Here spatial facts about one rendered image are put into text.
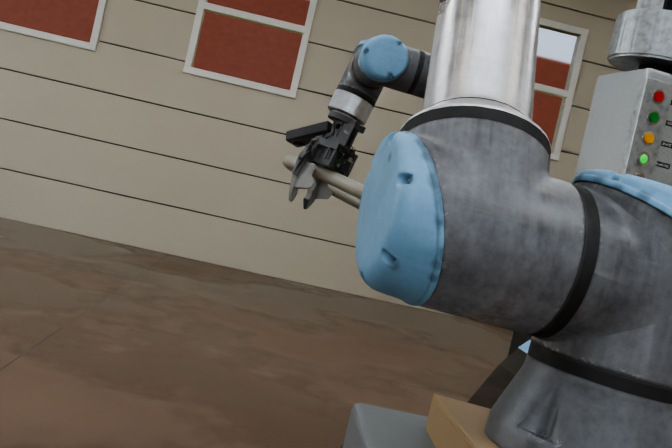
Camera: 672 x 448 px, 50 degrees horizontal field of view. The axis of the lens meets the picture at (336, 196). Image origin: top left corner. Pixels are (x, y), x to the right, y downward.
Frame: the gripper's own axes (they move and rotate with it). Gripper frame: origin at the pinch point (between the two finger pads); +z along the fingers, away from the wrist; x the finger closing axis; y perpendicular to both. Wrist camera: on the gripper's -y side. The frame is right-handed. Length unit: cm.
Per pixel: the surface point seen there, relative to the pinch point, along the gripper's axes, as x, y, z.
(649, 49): 53, 34, -71
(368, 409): -38, 63, 21
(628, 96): 57, 32, -60
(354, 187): 1.0, 12.2, -6.9
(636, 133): 54, 39, -50
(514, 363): 63, 31, 12
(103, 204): 311, -556, 71
